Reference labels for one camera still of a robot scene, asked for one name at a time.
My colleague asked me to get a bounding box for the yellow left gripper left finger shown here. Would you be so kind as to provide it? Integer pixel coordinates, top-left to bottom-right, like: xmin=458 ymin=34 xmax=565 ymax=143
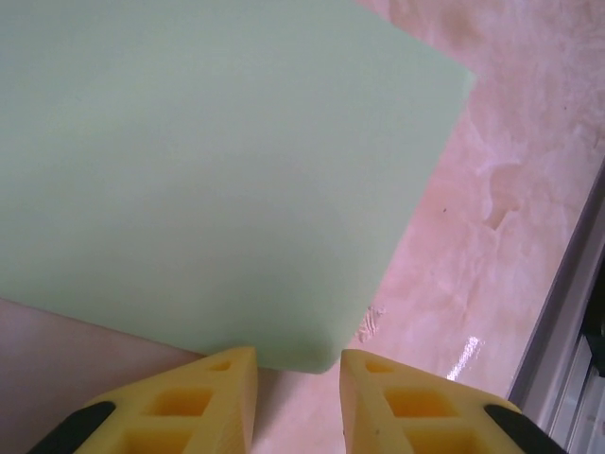
xmin=27 ymin=346 xmax=259 ymax=454

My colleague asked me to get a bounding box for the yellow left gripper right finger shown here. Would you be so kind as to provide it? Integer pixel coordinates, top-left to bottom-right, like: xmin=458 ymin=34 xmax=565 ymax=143
xmin=339 ymin=349 xmax=538 ymax=454

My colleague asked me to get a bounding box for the long aluminium mounting rail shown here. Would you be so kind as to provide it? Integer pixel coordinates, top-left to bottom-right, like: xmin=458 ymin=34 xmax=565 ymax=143
xmin=508 ymin=155 xmax=605 ymax=454

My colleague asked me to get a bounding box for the green square paper sheet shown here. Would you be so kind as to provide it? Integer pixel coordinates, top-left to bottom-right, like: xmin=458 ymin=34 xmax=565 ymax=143
xmin=0 ymin=0 xmax=477 ymax=375

